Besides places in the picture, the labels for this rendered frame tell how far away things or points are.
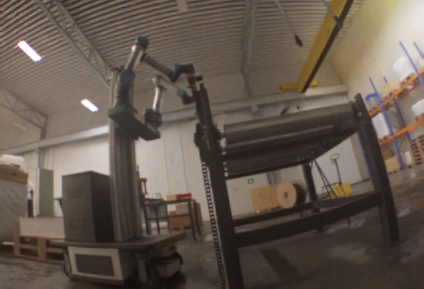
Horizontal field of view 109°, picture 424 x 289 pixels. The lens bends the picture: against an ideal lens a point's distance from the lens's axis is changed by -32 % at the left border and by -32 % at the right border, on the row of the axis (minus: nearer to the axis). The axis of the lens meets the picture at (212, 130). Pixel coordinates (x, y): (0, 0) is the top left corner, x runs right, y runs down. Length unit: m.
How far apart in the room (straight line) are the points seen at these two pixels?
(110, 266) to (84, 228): 0.36
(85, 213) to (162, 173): 10.86
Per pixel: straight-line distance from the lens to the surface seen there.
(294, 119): 1.23
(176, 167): 12.26
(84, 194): 1.71
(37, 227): 3.18
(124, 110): 1.58
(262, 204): 9.05
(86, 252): 1.63
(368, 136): 1.42
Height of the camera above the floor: 0.47
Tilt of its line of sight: 21 degrees up
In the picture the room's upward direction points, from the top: 10 degrees counter-clockwise
